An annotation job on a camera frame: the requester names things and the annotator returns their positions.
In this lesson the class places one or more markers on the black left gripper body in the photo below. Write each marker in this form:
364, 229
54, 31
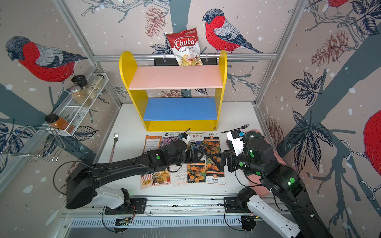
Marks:
189, 158

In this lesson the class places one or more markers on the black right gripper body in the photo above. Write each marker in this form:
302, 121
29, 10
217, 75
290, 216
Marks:
231, 156

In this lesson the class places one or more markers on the hidden orange flower seed bag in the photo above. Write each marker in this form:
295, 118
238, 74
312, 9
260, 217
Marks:
196, 173

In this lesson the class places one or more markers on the blue flower seed bag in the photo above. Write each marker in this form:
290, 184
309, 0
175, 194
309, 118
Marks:
197, 141

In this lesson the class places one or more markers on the white text seed bag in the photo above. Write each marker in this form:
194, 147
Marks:
179, 175

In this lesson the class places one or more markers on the orange flower seed bag top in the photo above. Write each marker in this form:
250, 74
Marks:
211, 143

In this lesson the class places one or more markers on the purple flower seed bag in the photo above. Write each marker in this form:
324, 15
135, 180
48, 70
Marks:
168, 137

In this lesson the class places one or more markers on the market stall bag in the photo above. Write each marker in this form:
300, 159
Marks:
146, 181
161, 178

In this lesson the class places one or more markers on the orange white seed bag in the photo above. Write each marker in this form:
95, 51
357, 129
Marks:
152, 143

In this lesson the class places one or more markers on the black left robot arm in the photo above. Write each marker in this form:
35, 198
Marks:
81, 185

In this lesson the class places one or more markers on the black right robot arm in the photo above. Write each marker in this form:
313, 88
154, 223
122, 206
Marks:
250, 153

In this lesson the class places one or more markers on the yellow two-tier shelf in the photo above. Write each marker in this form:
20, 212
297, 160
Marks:
175, 114

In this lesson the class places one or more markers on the red Chuba chips bag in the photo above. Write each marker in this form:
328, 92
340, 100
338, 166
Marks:
185, 47

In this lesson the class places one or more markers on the black plastic fork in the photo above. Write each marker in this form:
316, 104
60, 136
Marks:
242, 127

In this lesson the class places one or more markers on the pink tray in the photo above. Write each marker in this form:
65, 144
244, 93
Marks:
261, 191

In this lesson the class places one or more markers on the clear spice jar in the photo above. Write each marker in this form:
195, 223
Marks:
98, 82

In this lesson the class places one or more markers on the silver lid spice jar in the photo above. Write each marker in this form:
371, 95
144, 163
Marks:
80, 96

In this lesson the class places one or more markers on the black lid spice jar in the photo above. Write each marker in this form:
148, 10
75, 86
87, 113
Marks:
81, 81

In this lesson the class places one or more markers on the orange sauce jar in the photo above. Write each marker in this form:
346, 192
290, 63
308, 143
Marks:
59, 123

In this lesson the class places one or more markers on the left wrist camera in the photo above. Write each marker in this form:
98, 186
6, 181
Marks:
185, 138

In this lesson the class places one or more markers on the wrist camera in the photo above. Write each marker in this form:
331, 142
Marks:
236, 137
185, 138

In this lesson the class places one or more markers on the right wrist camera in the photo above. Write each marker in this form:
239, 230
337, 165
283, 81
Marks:
236, 137

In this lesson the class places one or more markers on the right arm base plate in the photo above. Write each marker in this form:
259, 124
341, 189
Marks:
235, 205

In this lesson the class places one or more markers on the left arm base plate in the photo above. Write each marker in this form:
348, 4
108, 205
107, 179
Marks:
137, 206

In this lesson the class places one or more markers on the silver fork pink handle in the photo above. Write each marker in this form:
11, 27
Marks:
116, 138

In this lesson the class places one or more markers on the black wall bracket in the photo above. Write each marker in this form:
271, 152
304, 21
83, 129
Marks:
173, 62

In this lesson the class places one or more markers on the white wire spice rack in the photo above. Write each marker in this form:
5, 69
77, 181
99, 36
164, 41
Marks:
75, 114

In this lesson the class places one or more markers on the chrome wire hook rack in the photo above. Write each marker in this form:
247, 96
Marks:
31, 143

